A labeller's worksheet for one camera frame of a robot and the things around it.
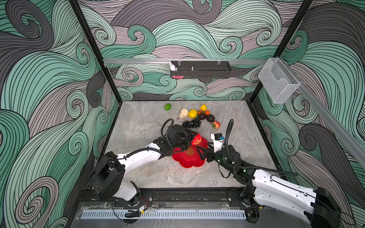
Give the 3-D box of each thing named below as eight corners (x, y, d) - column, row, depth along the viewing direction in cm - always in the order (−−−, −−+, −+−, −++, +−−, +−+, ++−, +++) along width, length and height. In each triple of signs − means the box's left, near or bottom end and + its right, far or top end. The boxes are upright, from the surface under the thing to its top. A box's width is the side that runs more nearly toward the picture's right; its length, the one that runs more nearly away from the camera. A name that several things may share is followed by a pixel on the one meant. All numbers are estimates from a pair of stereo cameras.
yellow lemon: (189, 119, 110) (189, 115, 106) (188, 113, 114) (189, 109, 111) (196, 119, 110) (197, 115, 106) (196, 113, 114) (196, 109, 111)
